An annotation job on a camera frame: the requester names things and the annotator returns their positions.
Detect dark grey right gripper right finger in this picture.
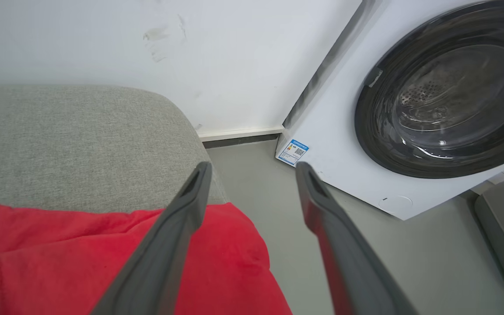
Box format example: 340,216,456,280
295,161,420,315

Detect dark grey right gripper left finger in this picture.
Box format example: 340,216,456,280
90,161,213,315

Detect red and white jersey garment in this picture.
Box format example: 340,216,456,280
0,202,294,315

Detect white washing machine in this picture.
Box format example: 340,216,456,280
275,0,504,221

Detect blue white energy label sticker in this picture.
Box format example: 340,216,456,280
277,139,310,167

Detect grey fabric sofa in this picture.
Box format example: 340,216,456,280
0,84,231,221

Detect dark round washing machine door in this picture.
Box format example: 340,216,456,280
354,0,504,179

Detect white wall baseboard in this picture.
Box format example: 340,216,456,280
197,126,284,143

